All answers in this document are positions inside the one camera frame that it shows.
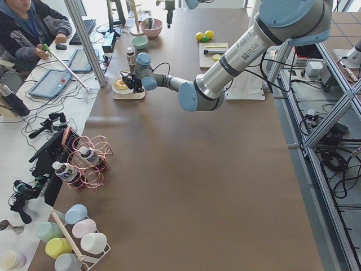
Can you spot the yellow lemon outer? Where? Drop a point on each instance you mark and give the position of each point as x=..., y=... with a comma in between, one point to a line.
x=209, y=34

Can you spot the yellow plastic knife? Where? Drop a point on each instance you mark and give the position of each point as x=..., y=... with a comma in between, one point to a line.
x=216, y=46

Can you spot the pink ice bucket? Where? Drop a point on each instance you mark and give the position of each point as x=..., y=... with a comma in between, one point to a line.
x=152, y=33

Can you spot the black monitor stand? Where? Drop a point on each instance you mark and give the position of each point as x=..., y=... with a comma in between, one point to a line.
x=50, y=152

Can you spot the pink cup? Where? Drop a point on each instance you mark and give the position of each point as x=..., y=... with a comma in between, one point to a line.
x=84, y=227

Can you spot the yellow lemon near lime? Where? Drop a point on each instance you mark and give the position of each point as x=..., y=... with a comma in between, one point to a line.
x=199, y=36

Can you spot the grey cup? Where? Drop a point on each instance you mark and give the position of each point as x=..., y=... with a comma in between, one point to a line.
x=67, y=262

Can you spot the half lemon slice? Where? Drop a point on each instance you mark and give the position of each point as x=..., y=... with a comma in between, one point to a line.
x=216, y=57

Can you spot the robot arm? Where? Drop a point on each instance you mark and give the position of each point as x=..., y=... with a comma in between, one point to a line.
x=192, y=4
x=298, y=23

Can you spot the white cup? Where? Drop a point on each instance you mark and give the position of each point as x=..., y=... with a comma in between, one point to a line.
x=94, y=243

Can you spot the black camera tripod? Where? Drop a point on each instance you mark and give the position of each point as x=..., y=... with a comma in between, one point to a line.
x=24, y=192

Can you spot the aluminium frame post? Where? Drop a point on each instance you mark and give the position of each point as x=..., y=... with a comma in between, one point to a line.
x=76, y=17

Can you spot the white round plate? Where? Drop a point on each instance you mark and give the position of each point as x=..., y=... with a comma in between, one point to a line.
x=127, y=91

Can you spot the steel ice scoop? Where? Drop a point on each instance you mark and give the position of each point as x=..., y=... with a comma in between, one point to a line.
x=149, y=23

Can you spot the bottle in rack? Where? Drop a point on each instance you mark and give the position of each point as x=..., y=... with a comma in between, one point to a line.
x=92, y=158
x=69, y=174

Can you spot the green lime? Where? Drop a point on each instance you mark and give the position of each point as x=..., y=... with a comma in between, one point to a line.
x=205, y=39

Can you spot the glazed twisted donut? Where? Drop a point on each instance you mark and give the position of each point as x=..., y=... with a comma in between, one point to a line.
x=120, y=85

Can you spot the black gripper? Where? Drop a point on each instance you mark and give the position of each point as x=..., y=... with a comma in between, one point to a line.
x=137, y=82
x=169, y=8

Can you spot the blue teach pendant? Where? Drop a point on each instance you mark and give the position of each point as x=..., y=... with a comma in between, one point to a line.
x=51, y=84
x=79, y=63

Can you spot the wooden mug tree stand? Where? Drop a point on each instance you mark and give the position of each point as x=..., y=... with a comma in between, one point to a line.
x=136, y=30

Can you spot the seated person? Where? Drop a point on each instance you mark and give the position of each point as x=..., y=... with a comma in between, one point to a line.
x=25, y=27

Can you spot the blue teach pendant far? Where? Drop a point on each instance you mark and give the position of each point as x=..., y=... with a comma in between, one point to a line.
x=79, y=63

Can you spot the blue teach pendant near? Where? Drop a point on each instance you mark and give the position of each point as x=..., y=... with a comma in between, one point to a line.
x=51, y=84

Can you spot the copper wire bottle rack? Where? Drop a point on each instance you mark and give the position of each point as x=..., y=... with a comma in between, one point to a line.
x=92, y=174

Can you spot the mint green bowl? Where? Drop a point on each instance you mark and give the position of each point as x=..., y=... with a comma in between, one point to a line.
x=140, y=43

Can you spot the yellow cup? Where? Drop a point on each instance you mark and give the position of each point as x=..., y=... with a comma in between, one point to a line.
x=57, y=246

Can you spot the black computer mouse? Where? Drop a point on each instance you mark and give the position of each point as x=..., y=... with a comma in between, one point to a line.
x=61, y=46

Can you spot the wooden rack handle rod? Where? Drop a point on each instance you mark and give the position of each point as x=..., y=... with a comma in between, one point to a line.
x=70, y=240

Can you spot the blue cup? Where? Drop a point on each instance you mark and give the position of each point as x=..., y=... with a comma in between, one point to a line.
x=75, y=214

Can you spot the dark tea bottle on tray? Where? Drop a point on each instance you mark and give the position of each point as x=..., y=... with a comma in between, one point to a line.
x=131, y=58

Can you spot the mint cup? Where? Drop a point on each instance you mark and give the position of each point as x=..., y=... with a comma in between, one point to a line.
x=48, y=230

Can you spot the cream rabbit tray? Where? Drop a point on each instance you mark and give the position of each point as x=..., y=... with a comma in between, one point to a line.
x=131, y=96

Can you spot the black thermos bottle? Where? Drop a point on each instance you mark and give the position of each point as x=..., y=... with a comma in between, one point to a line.
x=16, y=104

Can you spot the white wire cup rack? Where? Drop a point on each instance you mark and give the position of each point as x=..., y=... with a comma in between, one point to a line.
x=87, y=259

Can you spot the steel muddler black tip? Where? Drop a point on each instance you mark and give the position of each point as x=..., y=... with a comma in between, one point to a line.
x=213, y=52

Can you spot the bamboo cutting board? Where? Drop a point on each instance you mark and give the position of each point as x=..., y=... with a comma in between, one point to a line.
x=206, y=61

